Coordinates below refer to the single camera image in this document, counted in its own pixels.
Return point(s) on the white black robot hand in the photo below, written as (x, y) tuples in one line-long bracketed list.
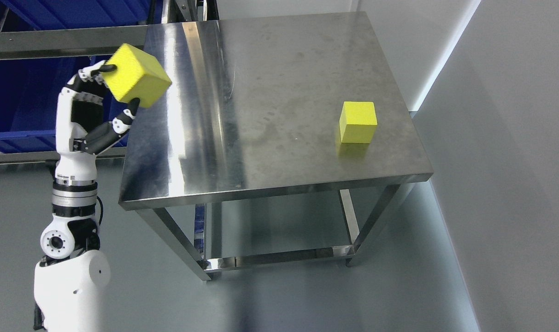
[(81, 132)]

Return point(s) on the yellow foam block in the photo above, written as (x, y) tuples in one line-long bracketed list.
[(358, 122), (138, 74)]

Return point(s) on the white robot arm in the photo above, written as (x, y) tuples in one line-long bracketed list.
[(70, 278)]

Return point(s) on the metal shelf rack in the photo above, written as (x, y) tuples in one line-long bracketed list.
[(97, 41)]

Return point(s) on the blue plastic bin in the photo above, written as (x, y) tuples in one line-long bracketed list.
[(29, 87)]

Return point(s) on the stainless steel table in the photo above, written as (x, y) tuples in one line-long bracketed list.
[(253, 111)]

